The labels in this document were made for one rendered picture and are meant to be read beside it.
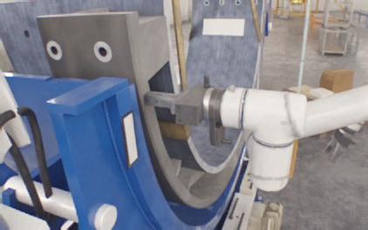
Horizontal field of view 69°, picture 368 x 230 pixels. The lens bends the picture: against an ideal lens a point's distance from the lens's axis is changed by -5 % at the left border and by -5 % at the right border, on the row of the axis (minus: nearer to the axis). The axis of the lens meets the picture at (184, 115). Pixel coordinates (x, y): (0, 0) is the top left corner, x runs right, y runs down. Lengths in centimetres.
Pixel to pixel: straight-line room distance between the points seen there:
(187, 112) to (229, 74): 201
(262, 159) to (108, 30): 43
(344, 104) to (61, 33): 70
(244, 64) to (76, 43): 204
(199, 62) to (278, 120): 218
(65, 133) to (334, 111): 61
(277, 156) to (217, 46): 219
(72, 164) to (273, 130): 39
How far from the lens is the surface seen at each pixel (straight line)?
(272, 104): 56
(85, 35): 68
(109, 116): 61
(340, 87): 575
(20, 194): 82
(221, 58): 266
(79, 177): 58
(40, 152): 68
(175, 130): 94
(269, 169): 61
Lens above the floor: 228
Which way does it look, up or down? 24 degrees down
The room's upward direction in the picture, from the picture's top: 2 degrees counter-clockwise
